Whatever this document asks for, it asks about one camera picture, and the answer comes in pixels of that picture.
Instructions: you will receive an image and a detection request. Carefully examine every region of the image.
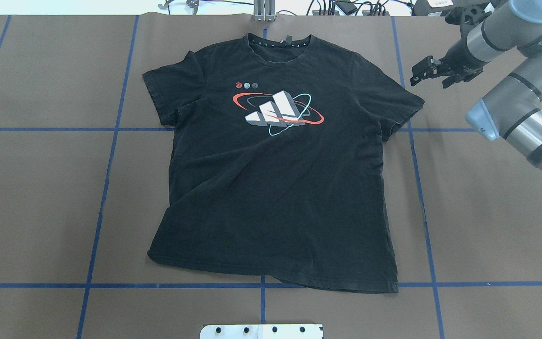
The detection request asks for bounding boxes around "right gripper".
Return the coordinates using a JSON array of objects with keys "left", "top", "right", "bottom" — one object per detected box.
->
[{"left": 411, "top": 45, "right": 483, "bottom": 89}]

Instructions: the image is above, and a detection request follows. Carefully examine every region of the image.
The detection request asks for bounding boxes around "black graphic t-shirt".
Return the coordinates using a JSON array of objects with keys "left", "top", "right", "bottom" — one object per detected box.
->
[{"left": 143, "top": 33, "right": 424, "bottom": 293}]

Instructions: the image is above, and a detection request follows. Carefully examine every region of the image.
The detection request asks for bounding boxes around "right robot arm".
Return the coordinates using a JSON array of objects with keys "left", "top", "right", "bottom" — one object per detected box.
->
[{"left": 410, "top": 0, "right": 542, "bottom": 171}]

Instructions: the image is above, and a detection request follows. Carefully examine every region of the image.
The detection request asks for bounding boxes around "aluminium frame post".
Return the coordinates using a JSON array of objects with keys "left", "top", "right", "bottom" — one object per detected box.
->
[{"left": 253, "top": 0, "right": 277, "bottom": 22}]

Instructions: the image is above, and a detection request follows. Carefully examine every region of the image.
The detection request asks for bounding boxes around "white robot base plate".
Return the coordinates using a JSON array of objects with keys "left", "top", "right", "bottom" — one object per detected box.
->
[{"left": 199, "top": 323, "right": 325, "bottom": 339}]

